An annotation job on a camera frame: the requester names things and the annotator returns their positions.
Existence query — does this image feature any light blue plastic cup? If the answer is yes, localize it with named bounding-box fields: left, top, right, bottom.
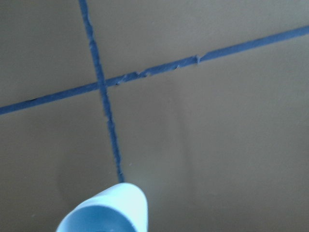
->
left=56, top=183, right=148, bottom=232

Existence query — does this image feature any vertical blue tape strip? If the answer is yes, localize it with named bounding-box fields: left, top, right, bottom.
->
left=79, top=0, right=125, bottom=183

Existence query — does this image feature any horizontal blue tape strip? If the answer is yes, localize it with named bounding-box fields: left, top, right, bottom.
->
left=0, top=26, right=309, bottom=115

